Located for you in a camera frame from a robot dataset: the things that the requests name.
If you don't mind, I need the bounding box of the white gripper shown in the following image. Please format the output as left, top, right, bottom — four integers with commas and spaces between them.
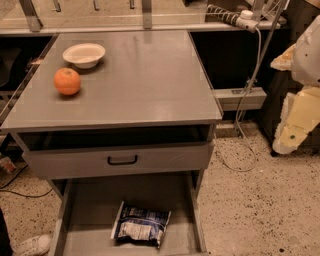
270, 15, 320, 154

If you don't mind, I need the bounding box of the blue chip bag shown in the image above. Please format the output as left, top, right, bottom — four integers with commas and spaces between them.
111, 201, 171, 247

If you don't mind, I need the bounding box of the grey metal drawer cabinet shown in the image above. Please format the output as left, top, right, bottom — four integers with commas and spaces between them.
0, 29, 224, 256

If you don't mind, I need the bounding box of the open grey middle drawer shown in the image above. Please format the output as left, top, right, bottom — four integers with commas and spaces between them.
49, 172, 208, 256

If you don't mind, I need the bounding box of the grey top drawer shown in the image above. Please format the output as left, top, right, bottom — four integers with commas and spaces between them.
23, 142, 213, 180

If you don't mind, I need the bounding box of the dark grey side cabinet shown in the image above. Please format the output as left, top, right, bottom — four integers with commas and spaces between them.
258, 0, 320, 150

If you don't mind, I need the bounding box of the white power strip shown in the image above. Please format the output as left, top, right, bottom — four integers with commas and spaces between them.
207, 4, 258, 33

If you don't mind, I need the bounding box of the white paper bowl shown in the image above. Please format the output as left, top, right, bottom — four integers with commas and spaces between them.
62, 43, 105, 69

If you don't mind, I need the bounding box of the orange fruit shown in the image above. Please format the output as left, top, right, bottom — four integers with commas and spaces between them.
54, 68, 81, 96

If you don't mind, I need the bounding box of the long grey back table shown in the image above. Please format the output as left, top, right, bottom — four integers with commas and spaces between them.
0, 0, 289, 35

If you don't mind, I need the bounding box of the white sneaker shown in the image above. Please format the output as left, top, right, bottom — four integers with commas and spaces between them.
12, 234, 52, 256

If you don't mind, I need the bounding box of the white power cable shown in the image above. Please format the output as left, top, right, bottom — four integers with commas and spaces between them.
214, 26, 264, 173

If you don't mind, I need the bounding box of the black drawer handle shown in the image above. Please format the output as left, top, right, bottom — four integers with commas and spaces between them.
107, 155, 138, 166

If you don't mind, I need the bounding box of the black floor cable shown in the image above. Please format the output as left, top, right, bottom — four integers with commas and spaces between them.
0, 164, 54, 199

